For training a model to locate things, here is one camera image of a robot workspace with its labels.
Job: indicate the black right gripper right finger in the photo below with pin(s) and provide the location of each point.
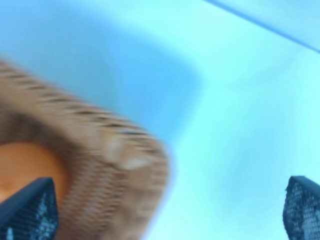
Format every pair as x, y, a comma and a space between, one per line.
301, 212

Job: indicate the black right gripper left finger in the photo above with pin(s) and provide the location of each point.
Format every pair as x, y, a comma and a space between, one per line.
31, 213

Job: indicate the orange fruit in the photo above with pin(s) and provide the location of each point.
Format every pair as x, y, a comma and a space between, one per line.
23, 162

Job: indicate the orange wicker basket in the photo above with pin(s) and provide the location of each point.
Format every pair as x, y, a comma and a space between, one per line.
118, 172

